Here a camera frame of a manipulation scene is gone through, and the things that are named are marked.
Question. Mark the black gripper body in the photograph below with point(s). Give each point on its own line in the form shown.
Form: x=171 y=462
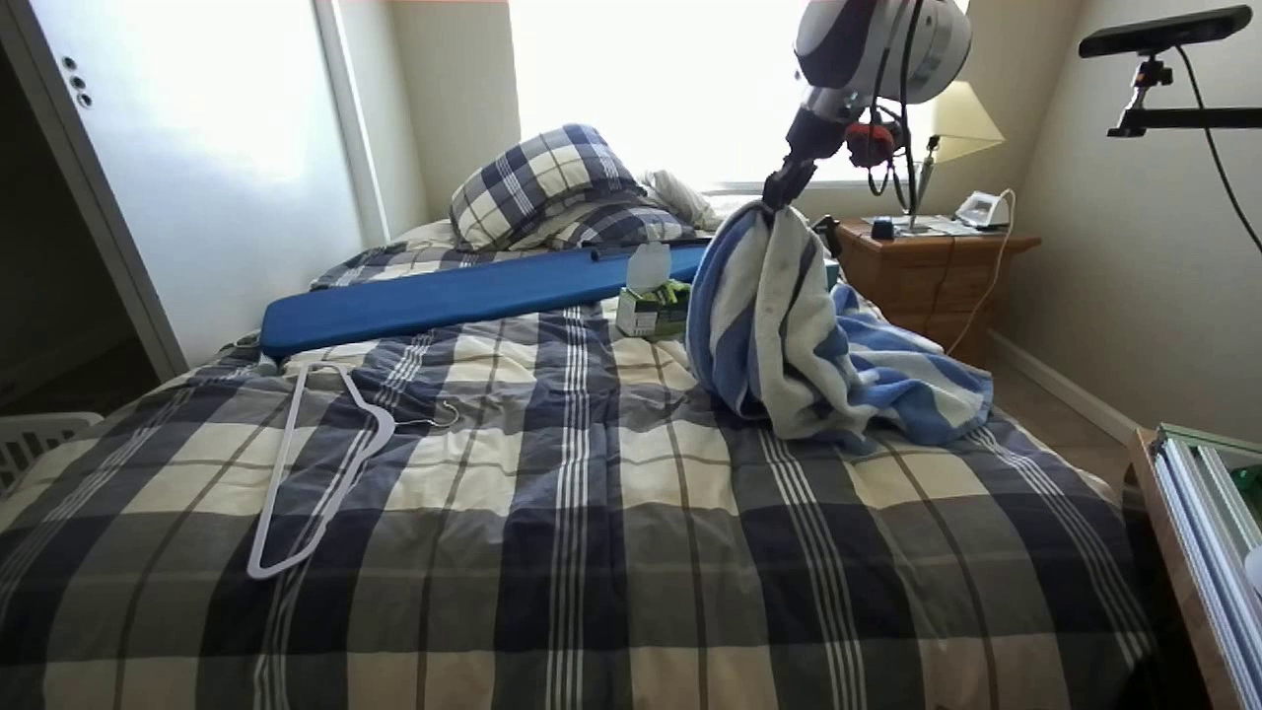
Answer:
x=787 y=182

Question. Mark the blue white striped towel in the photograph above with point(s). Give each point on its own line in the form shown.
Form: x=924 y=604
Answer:
x=777 y=336

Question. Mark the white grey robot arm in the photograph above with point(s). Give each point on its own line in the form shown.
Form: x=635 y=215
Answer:
x=853 y=57

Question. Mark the cream shade table lamp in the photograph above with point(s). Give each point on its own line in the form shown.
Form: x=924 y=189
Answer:
x=954 y=128

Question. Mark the white device on nightstand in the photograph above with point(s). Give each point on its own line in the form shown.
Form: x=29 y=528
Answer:
x=987 y=210

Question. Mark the wooden nightstand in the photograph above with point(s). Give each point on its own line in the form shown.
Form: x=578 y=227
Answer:
x=931 y=287

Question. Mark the white spray bottle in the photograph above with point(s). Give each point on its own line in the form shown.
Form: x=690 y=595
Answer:
x=643 y=272

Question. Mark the small green box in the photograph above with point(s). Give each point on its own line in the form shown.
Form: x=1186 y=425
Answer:
x=665 y=296

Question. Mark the plaid checkered pillow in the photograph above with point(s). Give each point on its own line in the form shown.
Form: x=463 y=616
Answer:
x=559 y=190

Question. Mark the plaid checkered bed duvet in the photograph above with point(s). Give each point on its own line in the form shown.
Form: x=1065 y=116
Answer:
x=560 y=521

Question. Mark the white plastic clothes hanger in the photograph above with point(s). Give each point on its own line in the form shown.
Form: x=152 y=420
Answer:
x=305 y=491

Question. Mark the wooden framed white shelf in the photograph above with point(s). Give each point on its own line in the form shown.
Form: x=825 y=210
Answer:
x=1200 y=495

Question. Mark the blue ironing board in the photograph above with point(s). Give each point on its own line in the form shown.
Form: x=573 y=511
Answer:
x=406 y=306

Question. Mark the white closet door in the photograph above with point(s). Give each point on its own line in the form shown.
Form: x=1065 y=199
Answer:
x=204 y=148

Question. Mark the white laundry basket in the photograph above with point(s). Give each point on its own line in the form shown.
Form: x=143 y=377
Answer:
x=26 y=440

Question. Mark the black camera on stand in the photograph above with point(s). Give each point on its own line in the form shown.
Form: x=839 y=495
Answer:
x=1150 y=43

